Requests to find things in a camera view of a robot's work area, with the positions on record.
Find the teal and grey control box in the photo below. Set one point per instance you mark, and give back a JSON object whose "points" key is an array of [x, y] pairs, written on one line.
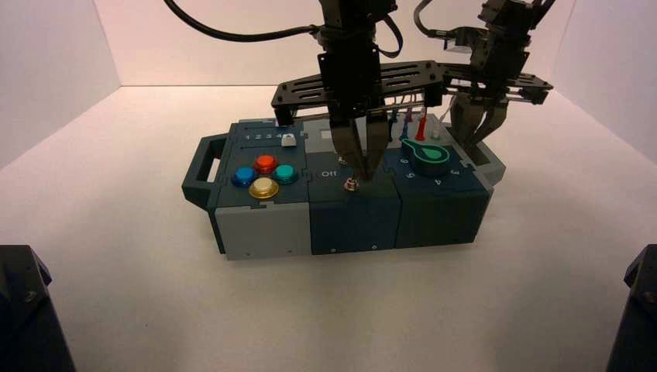
{"points": [[354, 221]]}

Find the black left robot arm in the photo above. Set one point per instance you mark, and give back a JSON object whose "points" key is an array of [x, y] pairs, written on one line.
{"points": [[354, 13]]}

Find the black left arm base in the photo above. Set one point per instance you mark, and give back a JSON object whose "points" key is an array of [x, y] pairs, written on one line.
{"points": [[25, 328]]}

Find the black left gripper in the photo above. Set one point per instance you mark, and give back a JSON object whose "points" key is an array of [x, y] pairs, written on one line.
{"points": [[349, 77]]}

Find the blue round push button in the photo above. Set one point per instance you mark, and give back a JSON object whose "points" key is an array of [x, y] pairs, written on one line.
{"points": [[244, 176]]}

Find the red round push button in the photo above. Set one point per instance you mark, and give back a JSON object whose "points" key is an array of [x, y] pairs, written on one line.
{"points": [[266, 163]]}

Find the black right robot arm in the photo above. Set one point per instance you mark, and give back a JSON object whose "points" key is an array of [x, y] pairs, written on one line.
{"points": [[513, 13]]}

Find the small grey display screen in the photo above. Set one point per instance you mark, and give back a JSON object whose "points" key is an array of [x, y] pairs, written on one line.
{"points": [[326, 135]]}

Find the green rotary selector knob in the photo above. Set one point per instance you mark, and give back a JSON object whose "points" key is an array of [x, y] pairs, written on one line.
{"points": [[430, 158]]}

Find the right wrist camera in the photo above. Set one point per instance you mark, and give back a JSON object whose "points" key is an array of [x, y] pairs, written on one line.
{"points": [[464, 40]]}

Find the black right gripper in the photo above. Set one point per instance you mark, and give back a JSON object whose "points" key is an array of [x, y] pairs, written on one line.
{"points": [[500, 67]]}

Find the green round push button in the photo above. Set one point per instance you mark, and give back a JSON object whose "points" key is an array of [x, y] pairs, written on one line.
{"points": [[285, 173]]}

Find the white slider knob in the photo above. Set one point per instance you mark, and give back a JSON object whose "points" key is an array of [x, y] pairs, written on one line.
{"points": [[289, 139]]}

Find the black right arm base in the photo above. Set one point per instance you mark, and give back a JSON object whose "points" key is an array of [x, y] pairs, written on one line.
{"points": [[639, 334]]}

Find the yellow round push button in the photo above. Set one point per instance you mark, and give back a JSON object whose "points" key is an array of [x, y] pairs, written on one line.
{"points": [[264, 188]]}

